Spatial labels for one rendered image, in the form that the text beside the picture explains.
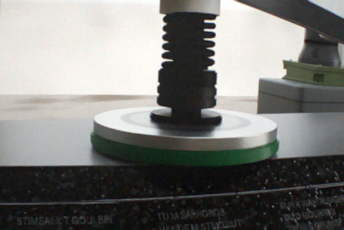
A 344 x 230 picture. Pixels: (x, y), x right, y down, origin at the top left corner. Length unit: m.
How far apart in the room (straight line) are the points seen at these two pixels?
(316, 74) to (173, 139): 1.32
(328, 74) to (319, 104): 0.14
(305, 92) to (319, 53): 0.24
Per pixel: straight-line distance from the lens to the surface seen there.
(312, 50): 1.76
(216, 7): 0.48
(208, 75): 0.47
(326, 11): 0.60
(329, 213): 0.47
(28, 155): 0.45
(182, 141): 0.40
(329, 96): 1.64
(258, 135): 0.43
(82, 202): 0.40
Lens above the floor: 0.95
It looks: 9 degrees down
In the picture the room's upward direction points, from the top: 2 degrees clockwise
